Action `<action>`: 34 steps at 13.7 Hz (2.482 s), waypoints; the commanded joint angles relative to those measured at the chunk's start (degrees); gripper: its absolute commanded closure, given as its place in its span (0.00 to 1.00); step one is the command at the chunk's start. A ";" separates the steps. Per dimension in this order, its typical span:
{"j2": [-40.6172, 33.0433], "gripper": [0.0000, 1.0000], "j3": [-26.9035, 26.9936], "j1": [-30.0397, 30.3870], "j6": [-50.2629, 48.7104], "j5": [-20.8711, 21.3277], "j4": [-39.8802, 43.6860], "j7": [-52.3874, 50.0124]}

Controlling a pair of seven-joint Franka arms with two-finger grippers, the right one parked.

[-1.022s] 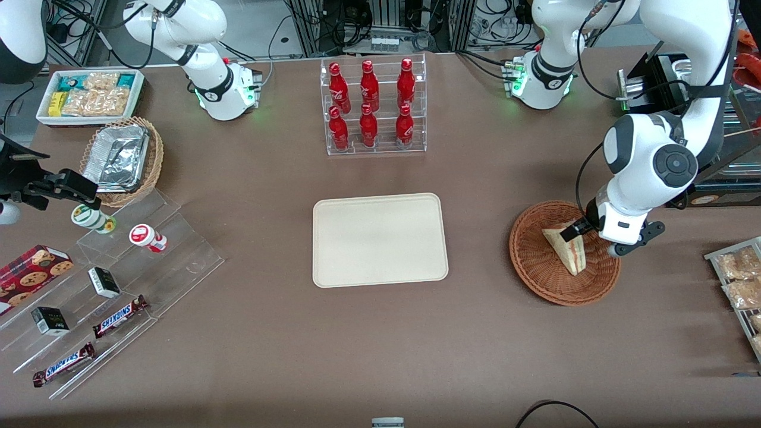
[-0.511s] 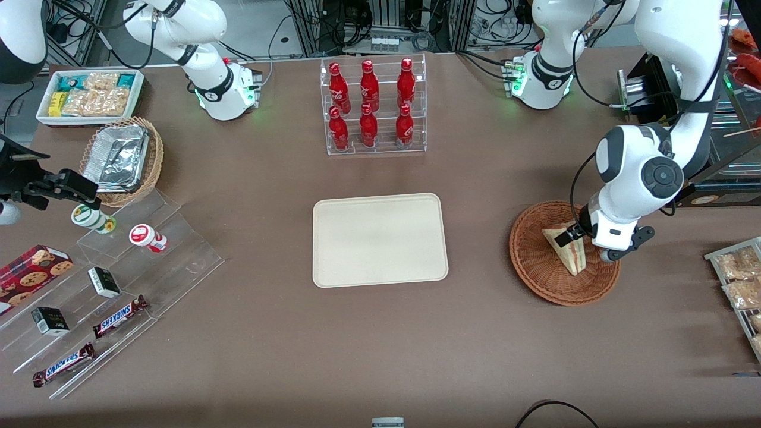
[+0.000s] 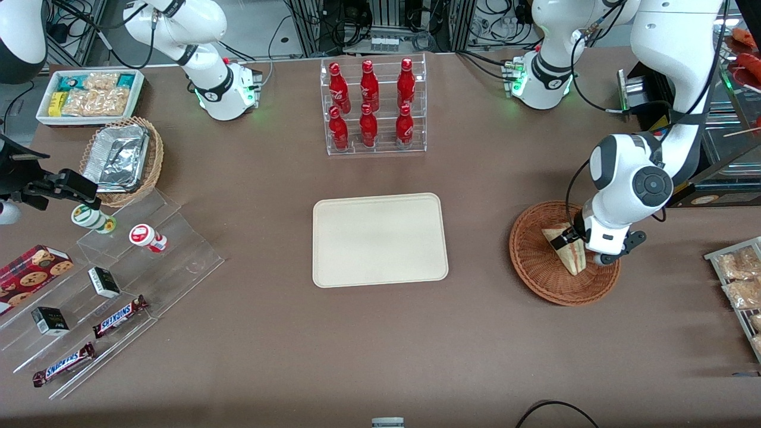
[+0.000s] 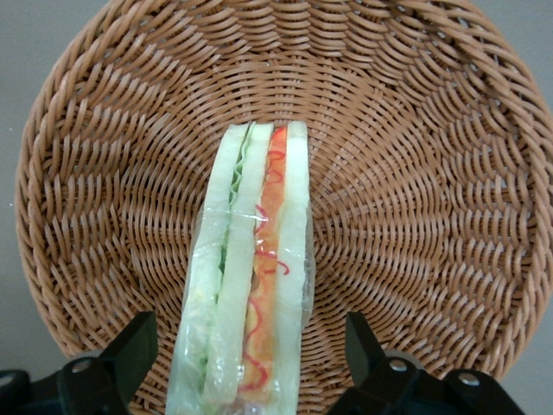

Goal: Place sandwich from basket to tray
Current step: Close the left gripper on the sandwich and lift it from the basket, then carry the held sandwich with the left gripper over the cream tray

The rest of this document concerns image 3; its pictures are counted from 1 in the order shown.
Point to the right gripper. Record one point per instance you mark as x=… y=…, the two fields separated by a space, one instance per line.
x=13 y=173

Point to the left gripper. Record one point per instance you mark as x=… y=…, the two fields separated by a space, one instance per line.
x=575 y=233

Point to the triangle sandwich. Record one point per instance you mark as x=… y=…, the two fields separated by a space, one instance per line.
x=571 y=261

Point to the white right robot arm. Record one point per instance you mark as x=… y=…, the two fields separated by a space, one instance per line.
x=220 y=89

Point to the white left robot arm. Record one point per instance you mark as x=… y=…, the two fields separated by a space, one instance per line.
x=630 y=172

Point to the aluminium foil tray stack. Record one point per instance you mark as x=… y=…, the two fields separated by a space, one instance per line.
x=116 y=157

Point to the round brown wicker basket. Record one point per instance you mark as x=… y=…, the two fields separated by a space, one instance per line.
x=535 y=267

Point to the oval tan wicker basket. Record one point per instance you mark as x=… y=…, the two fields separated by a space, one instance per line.
x=153 y=172

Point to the grey tray of crackers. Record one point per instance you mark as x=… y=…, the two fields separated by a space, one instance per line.
x=713 y=255

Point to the beige plastic serving tray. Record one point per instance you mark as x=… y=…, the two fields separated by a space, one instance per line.
x=380 y=241

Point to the green lid yoghurt cup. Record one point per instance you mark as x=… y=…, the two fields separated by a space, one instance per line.
x=89 y=217

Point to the white rectangular plastic bin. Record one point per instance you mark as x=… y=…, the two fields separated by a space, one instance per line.
x=89 y=121

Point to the yellow snack packet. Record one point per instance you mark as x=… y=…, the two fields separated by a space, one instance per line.
x=56 y=104

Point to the red lid yoghurt cup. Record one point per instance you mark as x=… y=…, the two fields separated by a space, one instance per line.
x=142 y=235

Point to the clear bag of crackers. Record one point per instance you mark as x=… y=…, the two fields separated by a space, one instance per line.
x=101 y=81
x=98 y=102

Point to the teal snack packet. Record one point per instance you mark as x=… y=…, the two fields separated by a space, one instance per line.
x=71 y=83
x=126 y=81

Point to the red tartan cookie box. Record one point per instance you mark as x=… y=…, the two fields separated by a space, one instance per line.
x=30 y=276

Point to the small black carton box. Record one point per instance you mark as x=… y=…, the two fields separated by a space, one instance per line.
x=104 y=282
x=50 y=321

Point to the clear acrylic stepped shelf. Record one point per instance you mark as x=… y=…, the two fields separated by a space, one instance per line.
x=80 y=310
x=184 y=261

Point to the Snickers chocolate bar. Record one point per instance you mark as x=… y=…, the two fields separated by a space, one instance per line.
x=119 y=316
x=64 y=364

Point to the clear bag of fried snack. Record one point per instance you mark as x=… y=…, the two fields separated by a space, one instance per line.
x=737 y=264
x=756 y=322
x=743 y=294

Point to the black food display cabinet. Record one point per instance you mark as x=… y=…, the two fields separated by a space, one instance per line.
x=731 y=190

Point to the red cola bottle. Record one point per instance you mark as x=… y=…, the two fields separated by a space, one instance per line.
x=406 y=83
x=337 y=89
x=369 y=86
x=404 y=129
x=368 y=128
x=338 y=132

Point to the clear acrylic bottle rack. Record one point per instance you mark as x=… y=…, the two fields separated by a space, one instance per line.
x=383 y=150

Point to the grey white device edge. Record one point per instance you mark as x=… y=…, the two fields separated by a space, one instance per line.
x=387 y=423

